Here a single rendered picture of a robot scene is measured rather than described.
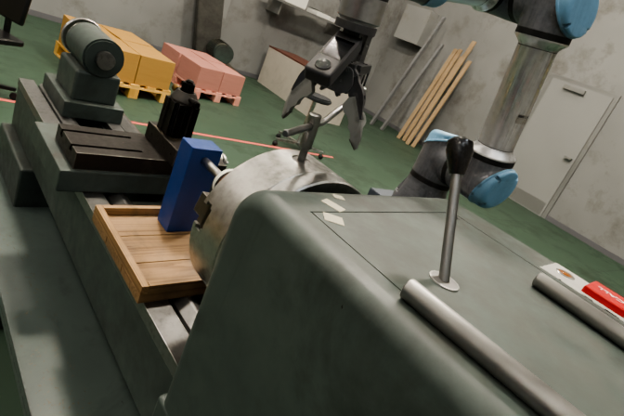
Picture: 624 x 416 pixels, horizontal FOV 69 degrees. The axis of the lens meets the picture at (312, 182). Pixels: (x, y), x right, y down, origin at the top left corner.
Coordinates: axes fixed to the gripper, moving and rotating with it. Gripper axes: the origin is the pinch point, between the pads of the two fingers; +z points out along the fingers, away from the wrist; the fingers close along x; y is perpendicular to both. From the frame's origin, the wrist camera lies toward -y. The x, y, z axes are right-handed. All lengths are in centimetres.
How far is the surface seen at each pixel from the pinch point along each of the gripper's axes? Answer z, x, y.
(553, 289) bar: 1.7, -41.9, -13.0
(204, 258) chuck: 21.3, 5.2, -18.3
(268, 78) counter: 159, 379, 702
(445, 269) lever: 0.1, -28.6, -25.2
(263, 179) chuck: 6.6, 1.9, -12.1
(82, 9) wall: 115, 592, 459
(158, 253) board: 38.2, 24.9, -3.9
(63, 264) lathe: 72, 67, 9
